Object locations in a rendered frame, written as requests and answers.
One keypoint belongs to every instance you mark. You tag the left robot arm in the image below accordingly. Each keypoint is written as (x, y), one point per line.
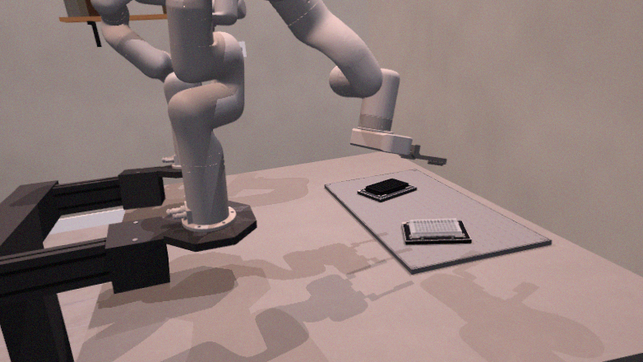
(153, 62)

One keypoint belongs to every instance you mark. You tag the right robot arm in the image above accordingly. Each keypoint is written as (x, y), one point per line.
(194, 113)

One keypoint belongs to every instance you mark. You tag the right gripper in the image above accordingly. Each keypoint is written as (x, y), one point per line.
(387, 142)

